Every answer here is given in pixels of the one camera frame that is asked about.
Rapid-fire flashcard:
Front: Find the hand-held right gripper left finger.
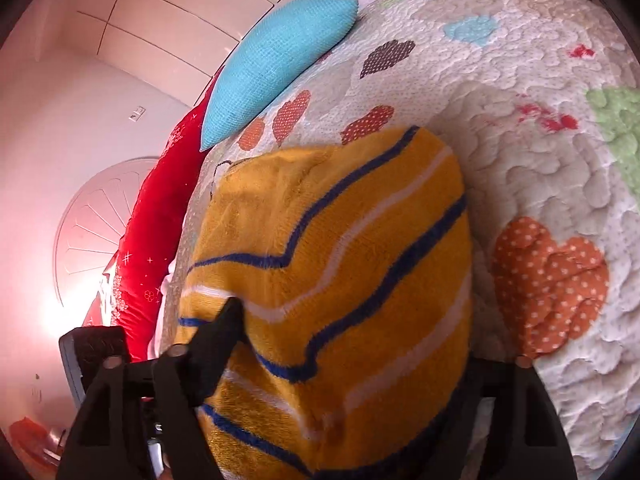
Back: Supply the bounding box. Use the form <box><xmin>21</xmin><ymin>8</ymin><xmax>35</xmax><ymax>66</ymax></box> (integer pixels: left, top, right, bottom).
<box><xmin>55</xmin><ymin>297</ymin><xmax>246</xmax><ymax>480</ymax></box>

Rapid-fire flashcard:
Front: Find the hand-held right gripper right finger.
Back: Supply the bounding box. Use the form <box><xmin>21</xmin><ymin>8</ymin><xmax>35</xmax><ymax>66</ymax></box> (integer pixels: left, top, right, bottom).
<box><xmin>440</xmin><ymin>355</ymin><xmax>578</xmax><ymax>480</ymax></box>

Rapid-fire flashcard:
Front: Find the yellow blue-striped sweater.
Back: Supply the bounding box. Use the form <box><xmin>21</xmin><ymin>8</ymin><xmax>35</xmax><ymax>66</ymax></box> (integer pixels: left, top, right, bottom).
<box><xmin>172</xmin><ymin>125</ymin><xmax>473</xmax><ymax>480</ymax></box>

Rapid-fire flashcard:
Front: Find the orange object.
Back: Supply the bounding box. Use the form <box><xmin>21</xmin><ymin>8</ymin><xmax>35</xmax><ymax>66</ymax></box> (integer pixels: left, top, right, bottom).
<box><xmin>9</xmin><ymin>417</ymin><xmax>66</xmax><ymax>466</ymax></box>

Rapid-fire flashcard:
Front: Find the red patterned pillow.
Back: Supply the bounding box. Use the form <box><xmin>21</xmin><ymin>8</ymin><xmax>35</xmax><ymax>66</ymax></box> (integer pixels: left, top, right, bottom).
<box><xmin>82</xmin><ymin>72</ymin><xmax>223</xmax><ymax>361</ymax></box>

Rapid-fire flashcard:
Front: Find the white round headboard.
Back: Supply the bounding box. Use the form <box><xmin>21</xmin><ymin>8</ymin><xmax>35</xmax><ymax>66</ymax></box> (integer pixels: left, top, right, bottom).
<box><xmin>52</xmin><ymin>157</ymin><xmax>161</xmax><ymax>311</ymax></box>

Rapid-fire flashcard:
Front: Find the quilted patchwork bedspread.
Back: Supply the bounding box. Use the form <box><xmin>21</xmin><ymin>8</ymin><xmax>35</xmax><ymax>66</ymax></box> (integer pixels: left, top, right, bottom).
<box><xmin>155</xmin><ymin>0</ymin><xmax>640</xmax><ymax>476</ymax></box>

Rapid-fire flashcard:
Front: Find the teal knitted pillow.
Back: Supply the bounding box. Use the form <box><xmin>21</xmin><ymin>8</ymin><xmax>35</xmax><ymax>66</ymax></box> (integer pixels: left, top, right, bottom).
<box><xmin>200</xmin><ymin>0</ymin><xmax>360</xmax><ymax>152</ymax></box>

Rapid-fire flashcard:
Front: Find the white glossy wardrobe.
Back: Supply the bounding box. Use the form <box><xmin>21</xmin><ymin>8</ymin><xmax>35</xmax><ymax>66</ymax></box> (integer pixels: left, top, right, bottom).
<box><xmin>60</xmin><ymin>0</ymin><xmax>396</xmax><ymax>81</ymax></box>

